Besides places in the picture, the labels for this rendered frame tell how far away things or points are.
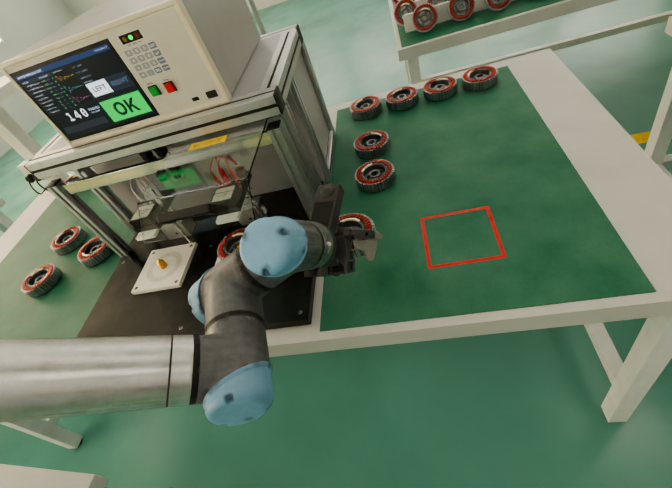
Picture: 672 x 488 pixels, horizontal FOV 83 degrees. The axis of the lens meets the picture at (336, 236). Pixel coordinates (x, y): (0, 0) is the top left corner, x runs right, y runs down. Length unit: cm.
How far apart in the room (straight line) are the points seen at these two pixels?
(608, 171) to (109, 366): 101
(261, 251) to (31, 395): 25
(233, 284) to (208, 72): 51
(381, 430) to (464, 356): 41
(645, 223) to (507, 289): 30
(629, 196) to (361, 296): 60
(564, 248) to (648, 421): 81
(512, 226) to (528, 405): 76
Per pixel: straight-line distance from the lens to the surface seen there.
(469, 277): 82
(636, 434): 154
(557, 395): 153
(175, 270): 111
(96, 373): 45
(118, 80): 98
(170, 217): 74
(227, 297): 50
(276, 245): 46
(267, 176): 115
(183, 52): 89
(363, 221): 78
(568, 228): 92
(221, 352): 45
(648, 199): 101
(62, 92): 106
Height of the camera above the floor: 141
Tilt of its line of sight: 43 degrees down
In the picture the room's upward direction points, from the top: 23 degrees counter-clockwise
